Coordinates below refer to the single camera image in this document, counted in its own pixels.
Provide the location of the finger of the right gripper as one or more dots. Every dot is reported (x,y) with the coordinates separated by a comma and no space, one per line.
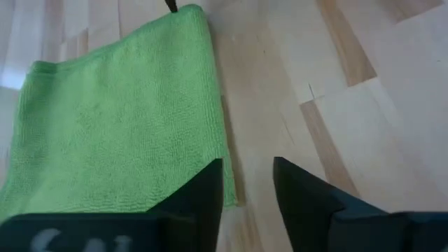
(171,5)

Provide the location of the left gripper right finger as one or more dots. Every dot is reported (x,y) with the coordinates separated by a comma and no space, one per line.
(308,210)

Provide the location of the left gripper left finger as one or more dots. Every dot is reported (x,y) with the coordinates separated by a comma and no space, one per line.
(199,210)

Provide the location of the green microfiber towel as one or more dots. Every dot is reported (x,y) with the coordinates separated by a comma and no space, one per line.
(115,122)

